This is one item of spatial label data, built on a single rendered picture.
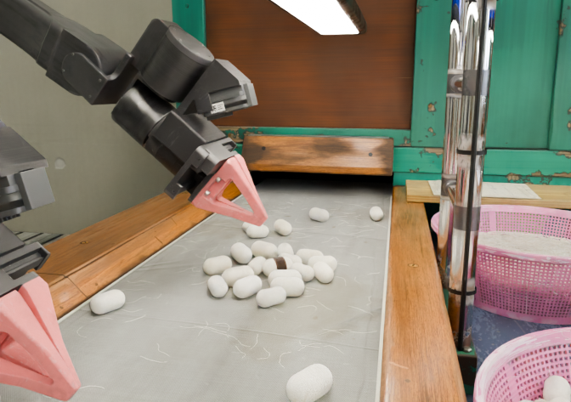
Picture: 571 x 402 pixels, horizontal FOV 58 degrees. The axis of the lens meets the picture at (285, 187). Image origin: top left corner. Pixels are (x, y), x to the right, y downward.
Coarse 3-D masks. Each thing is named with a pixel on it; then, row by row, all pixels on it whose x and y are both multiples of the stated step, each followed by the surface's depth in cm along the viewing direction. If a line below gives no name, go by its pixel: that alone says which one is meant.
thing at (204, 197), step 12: (228, 168) 55; (240, 168) 56; (204, 180) 55; (216, 180) 55; (228, 180) 56; (240, 180) 55; (192, 192) 58; (204, 192) 56; (216, 192) 56; (252, 192) 56; (192, 204) 56; (204, 204) 56; (216, 204) 57; (252, 204) 56; (228, 216) 57; (240, 216) 57; (252, 216) 57; (264, 216) 57
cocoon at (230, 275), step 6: (228, 270) 56; (234, 270) 56; (240, 270) 56; (246, 270) 57; (252, 270) 57; (222, 276) 56; (228, 276) 56; (234, 276) 56; (240, 276) 56; (246, 276) 56; (228, 282) 56; (234, 282) 56
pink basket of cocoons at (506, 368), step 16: (528, 336) 39; (544, 336) 40; (560, 336) 40; (496, 352) 37; (512, 352) 38; (528, 352) 39; (544, 352) 39; (560, 352) 40; (480, 368) 35; (496, 368) 36; (512, 368) 38; (528, 368) 39; (544, 368) 39; (560, 368) 40; (480, 384) 33; (496, 384) 36; (512, 384) 37; (528, 384) 38; (480, 400) 31; (496, 400) 35; (512, 400) 37
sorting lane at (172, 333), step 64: (192, 256) 67; (384, 256) 67; (64, 320) 48; (128, 320) 48; (192, 320) 48; (256, 320) 48; (320, 320) 48; (0, 384) 38; (128, 384) 38; (192, 384) 38; (256, 384) 38
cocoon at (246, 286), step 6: (252, 276) 54; (240, 282) 53; (246, 282) 53; (252, 282) 54; (258, 282) 54; (234, 288) 53; (240, 288) 53; (246, 288) 53; (252, 288) 53; (258, 288) 54; (240, 294) 53; (246, 294) 53; (252, 294) 54
